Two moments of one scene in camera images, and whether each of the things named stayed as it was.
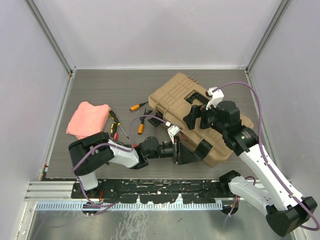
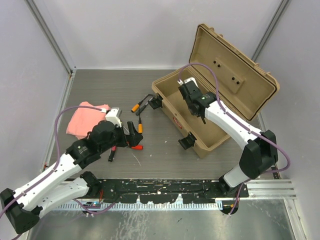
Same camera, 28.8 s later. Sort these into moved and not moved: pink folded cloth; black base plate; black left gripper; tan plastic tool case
Moved: tan plastic tool case; black left gripper
Not moved: pink folded cloth; black base plate
